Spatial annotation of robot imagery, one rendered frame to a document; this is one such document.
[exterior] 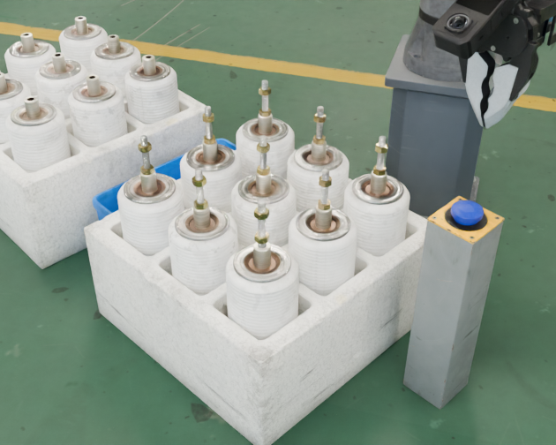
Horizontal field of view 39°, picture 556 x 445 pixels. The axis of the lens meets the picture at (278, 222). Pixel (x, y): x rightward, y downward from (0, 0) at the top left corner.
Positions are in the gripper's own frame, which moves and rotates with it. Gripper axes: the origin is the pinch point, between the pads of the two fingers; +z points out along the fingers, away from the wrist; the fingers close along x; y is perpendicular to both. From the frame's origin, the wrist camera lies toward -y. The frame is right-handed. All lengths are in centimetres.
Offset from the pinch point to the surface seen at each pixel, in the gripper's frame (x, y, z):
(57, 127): 67, -18, 22
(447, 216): 1.9, -1.2, 14.4
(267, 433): 10, -25, 43
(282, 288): 12.6, -19.8, 21.6
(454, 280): -1.9, -3.1, 21.5
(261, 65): 95, 56, 45
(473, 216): -1.4, -0.6, 12.9
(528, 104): 36, 87, 45
